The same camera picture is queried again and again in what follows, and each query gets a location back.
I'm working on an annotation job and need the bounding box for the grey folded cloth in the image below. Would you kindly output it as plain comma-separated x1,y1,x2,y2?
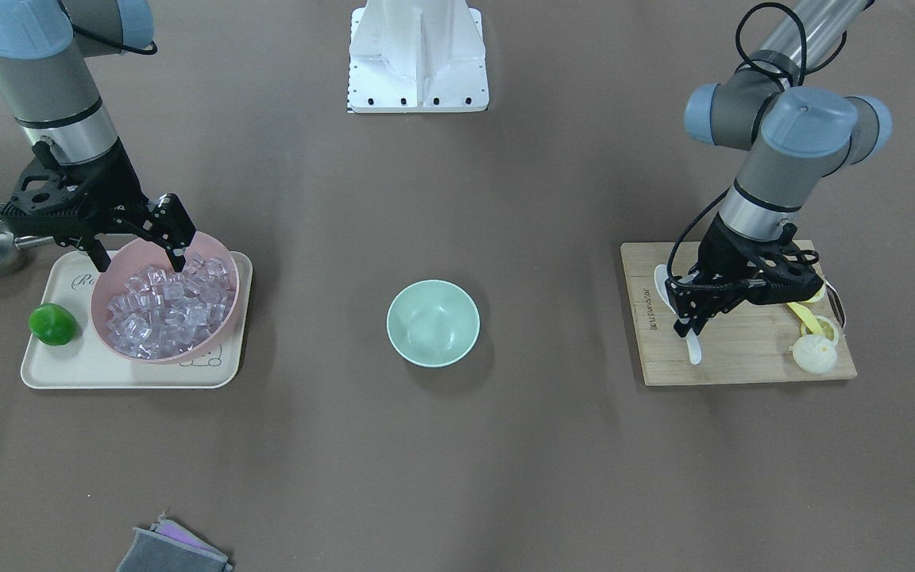
117,516,234,571

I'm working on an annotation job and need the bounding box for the metal cutting board handle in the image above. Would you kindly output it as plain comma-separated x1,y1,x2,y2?
824,279,848,330

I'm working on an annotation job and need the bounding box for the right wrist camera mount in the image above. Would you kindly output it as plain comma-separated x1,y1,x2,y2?
0,160,87,238

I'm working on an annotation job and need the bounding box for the pile of clear ice cubes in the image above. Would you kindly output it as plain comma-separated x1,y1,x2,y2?
104,254,236,361

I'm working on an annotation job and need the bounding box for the white ceramic spoon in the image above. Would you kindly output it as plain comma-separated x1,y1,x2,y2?
654,264,702,365

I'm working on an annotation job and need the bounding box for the pink bowl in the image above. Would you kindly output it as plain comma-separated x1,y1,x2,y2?
91,231,244,363

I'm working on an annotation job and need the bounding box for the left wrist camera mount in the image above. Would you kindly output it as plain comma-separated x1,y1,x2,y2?
747,242,824,305

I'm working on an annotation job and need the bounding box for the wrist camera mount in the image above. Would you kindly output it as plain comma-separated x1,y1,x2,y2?
0,160,87,238
747,242,824,305

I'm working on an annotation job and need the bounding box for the green bowl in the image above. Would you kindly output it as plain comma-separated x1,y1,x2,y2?
385,280,481,369

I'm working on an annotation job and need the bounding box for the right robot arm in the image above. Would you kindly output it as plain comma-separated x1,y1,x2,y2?
0,1,196,272

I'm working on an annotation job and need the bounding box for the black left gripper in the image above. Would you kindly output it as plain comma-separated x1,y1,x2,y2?
666,214,792,337

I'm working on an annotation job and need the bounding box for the green lime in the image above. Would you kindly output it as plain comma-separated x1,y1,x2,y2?
28,303,79,346

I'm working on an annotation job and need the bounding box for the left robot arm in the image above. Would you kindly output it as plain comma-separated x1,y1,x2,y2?
662,1,893,338

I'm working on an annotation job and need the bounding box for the yellow plastic knife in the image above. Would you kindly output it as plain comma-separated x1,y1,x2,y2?
786,303,818,326

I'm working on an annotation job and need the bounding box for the wooden cutting board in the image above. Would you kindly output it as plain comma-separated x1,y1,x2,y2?
620,242,858,387

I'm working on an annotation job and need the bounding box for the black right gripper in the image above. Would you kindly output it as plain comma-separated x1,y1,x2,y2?
32,146,196,272

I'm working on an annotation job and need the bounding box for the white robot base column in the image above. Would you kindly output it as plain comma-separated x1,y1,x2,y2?
346,1,490,114

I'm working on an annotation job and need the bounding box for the cream serving tray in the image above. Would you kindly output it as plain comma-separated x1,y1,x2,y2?
21,251,252,390

